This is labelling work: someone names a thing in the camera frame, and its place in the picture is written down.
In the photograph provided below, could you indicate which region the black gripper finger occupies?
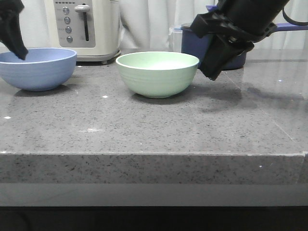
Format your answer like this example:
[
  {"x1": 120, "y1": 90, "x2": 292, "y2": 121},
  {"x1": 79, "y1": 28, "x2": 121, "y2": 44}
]
[{"x1": 0, "y1": 0, "x2": 28, "y2": 60}]

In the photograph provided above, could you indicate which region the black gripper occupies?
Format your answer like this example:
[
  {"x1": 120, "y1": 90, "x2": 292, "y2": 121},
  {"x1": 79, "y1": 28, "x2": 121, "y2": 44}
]
[{"x1": 190, "y1": 9, "x2": 277, "y2": 81}]

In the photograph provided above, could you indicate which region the blue bowl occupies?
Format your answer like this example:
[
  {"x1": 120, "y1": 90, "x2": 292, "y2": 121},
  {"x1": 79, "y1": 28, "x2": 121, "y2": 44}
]
[{"x1": 0, "y1": 48, "x2": 77, "y2": 91}]

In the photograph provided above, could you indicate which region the light green bowl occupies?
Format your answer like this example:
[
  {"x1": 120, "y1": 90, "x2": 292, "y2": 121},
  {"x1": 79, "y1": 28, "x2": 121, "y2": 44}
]
[{"x1": 115, "y1": 51, "x2": 199, "y2": 99}]

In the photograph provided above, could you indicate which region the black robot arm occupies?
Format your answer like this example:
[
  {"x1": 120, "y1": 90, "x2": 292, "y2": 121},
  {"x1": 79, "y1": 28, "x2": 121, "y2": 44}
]
[{"x1": 191, "y1": 0, "x2": 288, "y2": 80}]

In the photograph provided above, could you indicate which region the clear plastic container blue lid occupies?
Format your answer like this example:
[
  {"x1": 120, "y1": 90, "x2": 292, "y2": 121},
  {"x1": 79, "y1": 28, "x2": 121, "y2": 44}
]
[{"x1": 169, "y1": 26, "x2": 182, "y2": 52}]

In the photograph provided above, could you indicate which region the cream toaster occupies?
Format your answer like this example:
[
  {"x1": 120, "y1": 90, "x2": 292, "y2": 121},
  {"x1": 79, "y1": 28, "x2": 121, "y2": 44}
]
[{"x1": 44, "y1": 0, "x2": 120, "y2": 64}]

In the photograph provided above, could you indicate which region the white curtain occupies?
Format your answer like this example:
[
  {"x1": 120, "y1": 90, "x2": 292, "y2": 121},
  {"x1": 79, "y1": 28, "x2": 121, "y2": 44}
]
[{"x1": 20, "y1": 0, "x2": 308, "y2": 50}]

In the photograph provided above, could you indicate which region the blue saucepan with handle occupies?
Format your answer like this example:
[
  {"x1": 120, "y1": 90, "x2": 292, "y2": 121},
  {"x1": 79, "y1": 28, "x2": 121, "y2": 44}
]
[{"x1": 181, "y1": 23, "x2": 308, "y2": 70}]

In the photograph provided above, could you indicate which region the black cable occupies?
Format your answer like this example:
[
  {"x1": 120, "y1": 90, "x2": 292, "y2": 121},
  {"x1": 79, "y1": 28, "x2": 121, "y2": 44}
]
[{"x1": 282, "y1": 6, "x2": 308, "y2": 26}]

